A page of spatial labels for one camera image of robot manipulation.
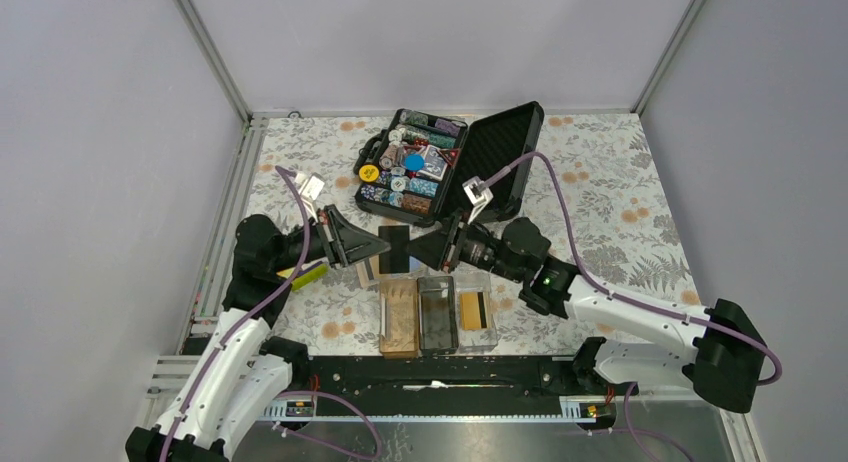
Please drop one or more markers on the blue round poker chip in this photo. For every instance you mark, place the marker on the blue round poker chip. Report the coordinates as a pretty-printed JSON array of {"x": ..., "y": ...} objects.
[{"x": 414, "y": 162}]

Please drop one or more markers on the smoky black card holder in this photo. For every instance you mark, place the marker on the smoky black card holder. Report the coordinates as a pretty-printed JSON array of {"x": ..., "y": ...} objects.
[{"x": 438, "y": 332}]

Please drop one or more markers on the colourful sticky note stack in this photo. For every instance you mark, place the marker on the colourful sticky note stack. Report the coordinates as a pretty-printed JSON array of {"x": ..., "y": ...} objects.
[{"x": 309, "y": 273}]

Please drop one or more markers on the clear transparent card holder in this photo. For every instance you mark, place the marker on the clear transparent card holder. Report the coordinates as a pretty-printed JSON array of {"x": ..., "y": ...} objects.
[{"x": 477, "y": 332}]

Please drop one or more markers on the black poker chip case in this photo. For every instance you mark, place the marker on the black poker chip case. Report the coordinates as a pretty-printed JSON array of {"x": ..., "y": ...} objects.
[{"x": 480, "y": 148}]

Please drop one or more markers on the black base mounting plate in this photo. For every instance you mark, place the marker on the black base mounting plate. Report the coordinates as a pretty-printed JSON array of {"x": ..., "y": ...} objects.
[{"x": 445, "y": 388}]

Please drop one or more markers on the blue playing card deck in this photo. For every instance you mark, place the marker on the blue playing card deck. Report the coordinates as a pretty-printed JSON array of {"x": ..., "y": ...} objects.
[{"x": 434, "y": 165}]

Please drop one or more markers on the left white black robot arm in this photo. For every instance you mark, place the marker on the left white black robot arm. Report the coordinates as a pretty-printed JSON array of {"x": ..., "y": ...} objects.
[{"x": 244, "y": 367}]

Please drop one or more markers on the yellow round poker chip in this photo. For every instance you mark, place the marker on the yellow round poker chip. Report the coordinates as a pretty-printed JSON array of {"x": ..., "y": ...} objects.
[{"x": 369, "y": 173}]

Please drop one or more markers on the gold magnetic stripe cards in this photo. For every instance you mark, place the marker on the gold magnetic stripe cards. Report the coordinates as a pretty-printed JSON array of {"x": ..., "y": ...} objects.
[{"x": 473, "y": 311}]

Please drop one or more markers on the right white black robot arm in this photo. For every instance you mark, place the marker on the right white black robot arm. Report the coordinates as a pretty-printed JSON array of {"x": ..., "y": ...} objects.
[{"x": 714, "y": 351}]

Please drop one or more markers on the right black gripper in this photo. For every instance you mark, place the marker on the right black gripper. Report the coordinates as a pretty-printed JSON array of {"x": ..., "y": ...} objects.
[{"x": 443, "y": 248}]

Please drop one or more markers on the amber transparent card holder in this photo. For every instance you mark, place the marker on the amber transparent card holder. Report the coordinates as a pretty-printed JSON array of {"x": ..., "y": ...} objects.
[{"x": 399, "y": 328}]

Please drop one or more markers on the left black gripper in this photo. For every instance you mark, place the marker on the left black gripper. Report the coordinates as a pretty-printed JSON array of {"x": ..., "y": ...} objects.
[{"x": 342, "y": 241}]

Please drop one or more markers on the floral patterned table mat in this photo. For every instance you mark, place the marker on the floral patterned table mat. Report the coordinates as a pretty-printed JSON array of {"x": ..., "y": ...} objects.
[{"x": 596, "y": 187}]

